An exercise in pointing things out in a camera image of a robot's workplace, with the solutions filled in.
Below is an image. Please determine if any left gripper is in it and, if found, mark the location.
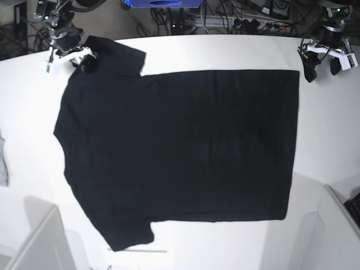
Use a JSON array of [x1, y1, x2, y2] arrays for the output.
[[300, 25, 344, 83]]

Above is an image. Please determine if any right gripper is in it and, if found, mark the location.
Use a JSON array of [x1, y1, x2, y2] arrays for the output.
[[49, 26, 99, 73]]

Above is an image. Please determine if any black T-shirt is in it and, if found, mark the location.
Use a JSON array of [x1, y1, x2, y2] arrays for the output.
[[54, 36, 300, 251]]

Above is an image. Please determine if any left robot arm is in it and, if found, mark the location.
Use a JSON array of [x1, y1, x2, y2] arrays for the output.
[[298, 1, 358, 83]]

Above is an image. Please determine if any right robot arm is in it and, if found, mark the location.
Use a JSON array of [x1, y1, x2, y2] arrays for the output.
[[34, 1, 98, 73]]

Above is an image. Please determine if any blue box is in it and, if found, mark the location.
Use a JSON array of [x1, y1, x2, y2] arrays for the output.
[[126, 0, 203, 8]]

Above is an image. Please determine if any white power strip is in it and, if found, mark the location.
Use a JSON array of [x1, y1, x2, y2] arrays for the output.
[[190, 15, 294, 31]]

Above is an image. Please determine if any grey cloth at left edge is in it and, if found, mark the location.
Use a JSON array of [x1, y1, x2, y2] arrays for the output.
[[0, 137, 9, 186]]

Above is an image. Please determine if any black keyboard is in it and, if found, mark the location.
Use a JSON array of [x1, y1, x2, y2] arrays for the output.
[[344, 193, 360, 227]]

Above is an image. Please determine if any white partition panel right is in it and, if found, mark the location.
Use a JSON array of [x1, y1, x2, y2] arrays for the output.
[[288, 186, 359, 270]]

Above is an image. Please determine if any white partition panel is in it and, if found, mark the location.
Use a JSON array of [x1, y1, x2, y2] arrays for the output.
[[288, 186, 359, 270], [4, 196, 77, 269]]

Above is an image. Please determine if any white partition panel left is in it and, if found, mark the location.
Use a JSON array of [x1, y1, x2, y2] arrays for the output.
[[4, 196, 77, 269]]

